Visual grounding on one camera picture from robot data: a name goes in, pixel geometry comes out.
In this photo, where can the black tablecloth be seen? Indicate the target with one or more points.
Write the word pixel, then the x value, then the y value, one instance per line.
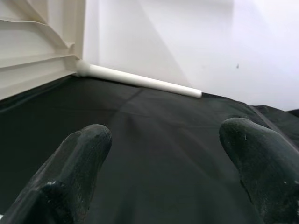
pixel 163 128

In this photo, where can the white plastic table leg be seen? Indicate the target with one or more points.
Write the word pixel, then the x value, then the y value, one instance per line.
pixel 140 80

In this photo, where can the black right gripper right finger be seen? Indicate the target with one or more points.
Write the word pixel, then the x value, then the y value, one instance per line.
pixel 264 168

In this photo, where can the white plastic table top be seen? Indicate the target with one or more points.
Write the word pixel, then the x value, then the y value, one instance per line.
pixel 35 46

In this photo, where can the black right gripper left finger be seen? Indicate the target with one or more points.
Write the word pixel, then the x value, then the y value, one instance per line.
pixel 63 177

